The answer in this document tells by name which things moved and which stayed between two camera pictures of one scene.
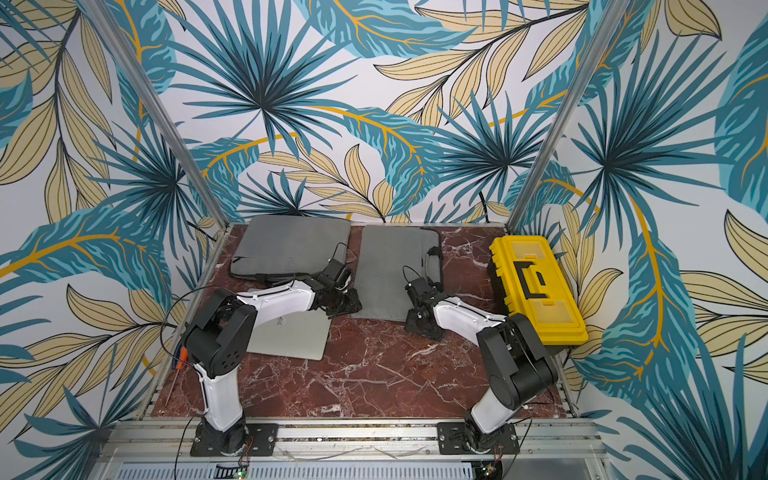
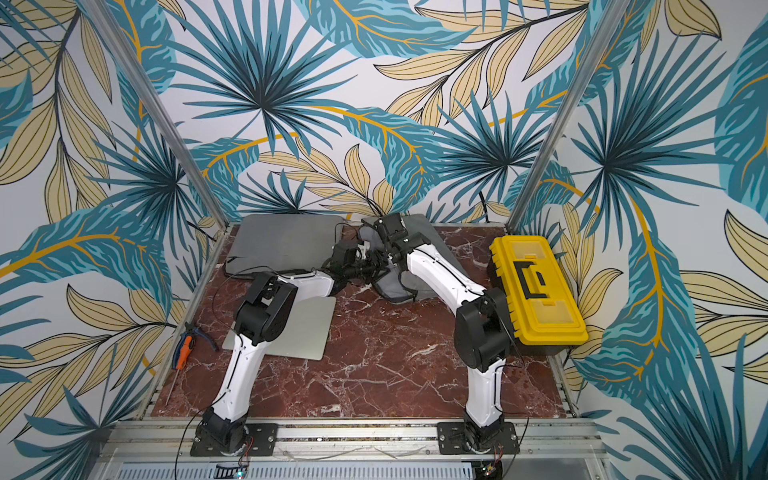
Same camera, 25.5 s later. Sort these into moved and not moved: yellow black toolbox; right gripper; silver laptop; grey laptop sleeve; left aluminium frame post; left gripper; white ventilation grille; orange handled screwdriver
Moved: left gripper; right gripper; grey laptop sleeve
Not moved: orange handled screwdriver; left aluminium frame post; silver laptop; white ventilation grille; yellow black toolbox
